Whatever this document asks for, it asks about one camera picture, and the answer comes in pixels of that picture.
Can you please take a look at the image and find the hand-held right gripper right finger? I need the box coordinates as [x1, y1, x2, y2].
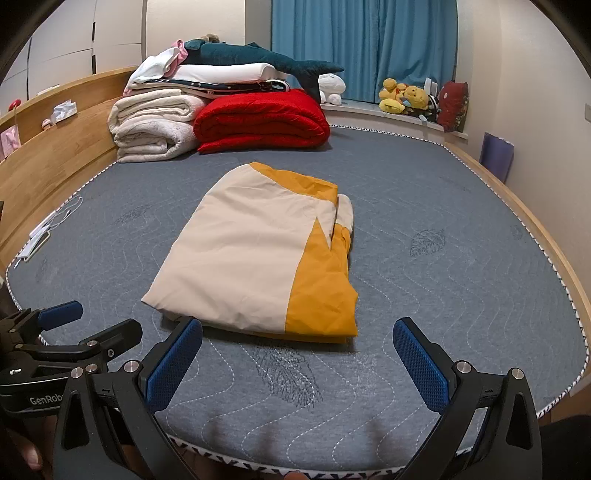
[392, 316, 543, 480]

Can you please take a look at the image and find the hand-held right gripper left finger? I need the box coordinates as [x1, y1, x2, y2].
[53, 316, 205, 480]

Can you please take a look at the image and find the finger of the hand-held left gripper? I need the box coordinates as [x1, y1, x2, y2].
[14, 300, 85, 342]
[28, 318, 143, 372]

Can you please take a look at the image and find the beige and yellow hooded jacket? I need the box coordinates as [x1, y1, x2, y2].
[141, 161, 360, 344]

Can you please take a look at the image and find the person's left hand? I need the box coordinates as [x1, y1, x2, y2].
[0, 422, 48, 480]

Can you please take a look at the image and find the pink gift bag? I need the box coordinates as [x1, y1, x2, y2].
[0, 127, 21, 160]

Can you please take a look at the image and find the white tissue pack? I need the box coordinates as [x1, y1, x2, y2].
[51, 99, 79, 123]

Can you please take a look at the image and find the cream folded blanket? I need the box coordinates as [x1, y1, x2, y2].
[108, 89, 206, 163]

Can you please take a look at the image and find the purple bag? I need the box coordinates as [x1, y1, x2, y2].
[479, 131, 515, 183]

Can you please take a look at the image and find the striped plush toy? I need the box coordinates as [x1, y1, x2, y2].
[416, 95, 441, 123]

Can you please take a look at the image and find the dark red cushion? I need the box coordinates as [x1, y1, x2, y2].
[436, 80, 469, 134]

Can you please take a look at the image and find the red folded blanket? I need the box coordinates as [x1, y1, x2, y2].
[193, 89, 331, 154]

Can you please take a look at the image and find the white folded garment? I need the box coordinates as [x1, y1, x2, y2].
[126, 46, 182, 90]

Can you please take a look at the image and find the yellow plush toy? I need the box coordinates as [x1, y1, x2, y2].
[401, 84, 430, 112]
[379, 78, 408, 114]

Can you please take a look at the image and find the white wardrobe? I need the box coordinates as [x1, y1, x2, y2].
[0, 0, 148, 100]

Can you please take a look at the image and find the dark patterned folded sheet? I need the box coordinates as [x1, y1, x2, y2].
[139, 78, 291, 100]

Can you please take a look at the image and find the white pillow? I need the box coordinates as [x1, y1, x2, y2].
[173, 62, 278, 86]

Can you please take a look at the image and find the pink garment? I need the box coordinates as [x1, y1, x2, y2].
[168, 41, 190, 77]

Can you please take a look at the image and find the white plush toy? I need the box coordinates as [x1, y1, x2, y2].
[318, 72, 347, 106]

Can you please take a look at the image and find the teal shark plush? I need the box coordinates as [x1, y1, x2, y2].
[182, 39, 345, 102]

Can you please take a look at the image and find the blue curtain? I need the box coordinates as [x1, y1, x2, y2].
[271, 0, 459, 103]

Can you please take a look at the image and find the white cable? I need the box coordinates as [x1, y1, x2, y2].
[46, 194, 85, 232]

